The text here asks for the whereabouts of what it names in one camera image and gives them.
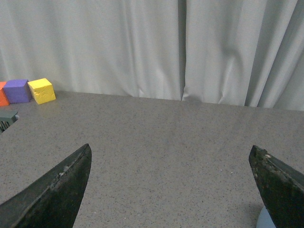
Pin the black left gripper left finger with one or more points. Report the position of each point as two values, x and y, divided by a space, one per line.
53 200

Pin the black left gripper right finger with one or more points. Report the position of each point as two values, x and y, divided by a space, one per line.
281 188

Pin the blue plastic cup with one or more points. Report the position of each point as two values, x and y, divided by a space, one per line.
264 220

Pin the grey-green plastic rack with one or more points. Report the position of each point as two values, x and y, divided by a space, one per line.
7 118

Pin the orange foam cube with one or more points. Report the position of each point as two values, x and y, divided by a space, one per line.
3 98

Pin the yellow foam cube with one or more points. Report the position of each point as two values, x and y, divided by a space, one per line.
42 91

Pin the purple foam cube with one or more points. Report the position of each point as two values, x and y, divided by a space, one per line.
18 91

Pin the grey curtain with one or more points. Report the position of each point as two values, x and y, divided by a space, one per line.
239 52

